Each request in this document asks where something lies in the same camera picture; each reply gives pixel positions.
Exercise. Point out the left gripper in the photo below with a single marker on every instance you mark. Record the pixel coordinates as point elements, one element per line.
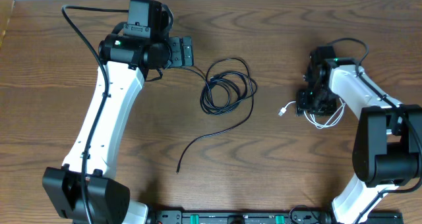
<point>182,51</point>

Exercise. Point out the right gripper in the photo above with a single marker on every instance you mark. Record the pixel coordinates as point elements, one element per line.
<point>302,103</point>

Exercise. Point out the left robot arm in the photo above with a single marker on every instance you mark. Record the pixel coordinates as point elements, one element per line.
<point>83,189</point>

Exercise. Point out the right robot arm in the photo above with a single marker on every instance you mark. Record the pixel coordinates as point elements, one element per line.
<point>386,154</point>

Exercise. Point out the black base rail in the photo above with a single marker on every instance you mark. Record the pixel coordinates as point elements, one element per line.
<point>285,217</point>

